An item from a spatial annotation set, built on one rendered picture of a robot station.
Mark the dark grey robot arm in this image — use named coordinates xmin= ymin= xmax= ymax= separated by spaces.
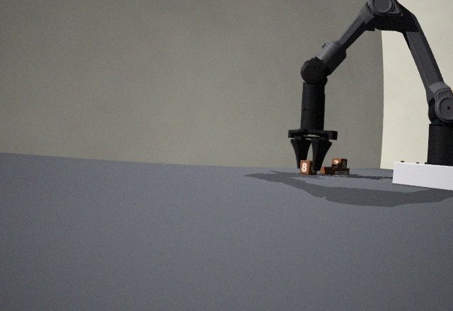
xmin=301 ymin=0 xmax=453 ymax=166

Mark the orange-brown digit cube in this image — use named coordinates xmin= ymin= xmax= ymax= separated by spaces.
xmin=299 ymin=160 xmax=317 ymax=175
xmin=331 ymin=158 xmax=347 ymax=168

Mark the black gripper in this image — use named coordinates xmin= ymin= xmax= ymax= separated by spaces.
xmin=288 ymin=111 xmax=338 ymax=171

